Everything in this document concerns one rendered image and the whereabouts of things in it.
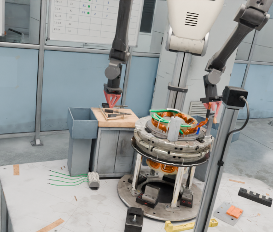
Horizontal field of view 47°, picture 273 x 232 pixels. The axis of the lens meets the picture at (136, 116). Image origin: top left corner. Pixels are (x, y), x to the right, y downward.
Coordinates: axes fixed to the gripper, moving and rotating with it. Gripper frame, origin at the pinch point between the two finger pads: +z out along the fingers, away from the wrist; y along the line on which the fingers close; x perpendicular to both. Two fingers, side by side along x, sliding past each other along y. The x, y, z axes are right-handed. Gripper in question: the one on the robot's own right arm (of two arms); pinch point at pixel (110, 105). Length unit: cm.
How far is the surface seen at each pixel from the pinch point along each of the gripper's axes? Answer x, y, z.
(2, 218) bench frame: -45, 3, 57
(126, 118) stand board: 5.3, 9.3, 3.0
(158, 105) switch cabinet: 123, -191, 59
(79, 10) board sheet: 18, -195, -35
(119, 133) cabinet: 2.0, 12.4, 8.9
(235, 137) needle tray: 54, 26, 4
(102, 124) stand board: -6.7, 13.2, 4.6
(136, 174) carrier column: 5.9, 28.7, 20.3
